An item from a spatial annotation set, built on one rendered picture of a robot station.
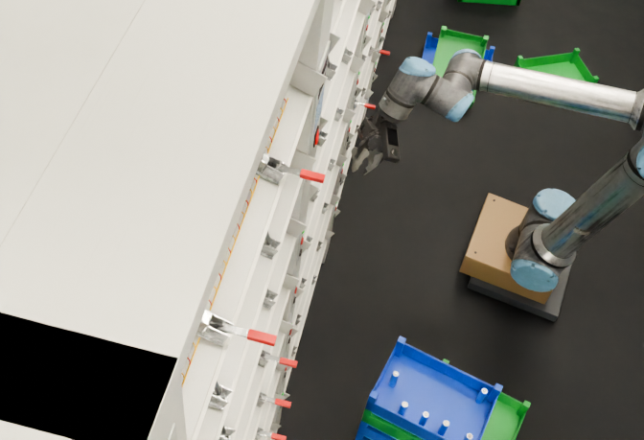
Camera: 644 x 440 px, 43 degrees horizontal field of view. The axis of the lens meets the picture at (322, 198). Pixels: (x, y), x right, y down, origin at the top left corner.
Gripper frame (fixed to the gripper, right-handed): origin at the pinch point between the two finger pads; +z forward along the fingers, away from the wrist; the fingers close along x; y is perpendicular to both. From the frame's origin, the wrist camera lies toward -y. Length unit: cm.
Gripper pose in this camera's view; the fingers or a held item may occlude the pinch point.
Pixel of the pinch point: (360, 171)
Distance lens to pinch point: 241.0
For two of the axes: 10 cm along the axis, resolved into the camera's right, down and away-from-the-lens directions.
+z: -4.5, 7.5, 4.8
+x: -8.4, -1.7, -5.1
